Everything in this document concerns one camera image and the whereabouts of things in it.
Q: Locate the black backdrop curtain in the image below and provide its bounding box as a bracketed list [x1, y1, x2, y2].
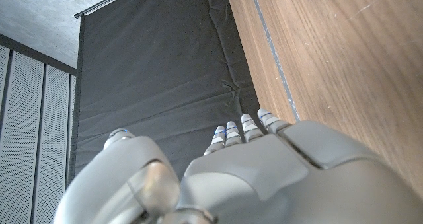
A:
[67, 0, 265, 185]

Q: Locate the backdrop stand pole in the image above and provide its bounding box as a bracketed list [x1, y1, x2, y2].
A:
[73, 0, 143, 19]

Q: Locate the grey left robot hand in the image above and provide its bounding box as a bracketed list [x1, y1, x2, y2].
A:
[52, 108, 423, 224]

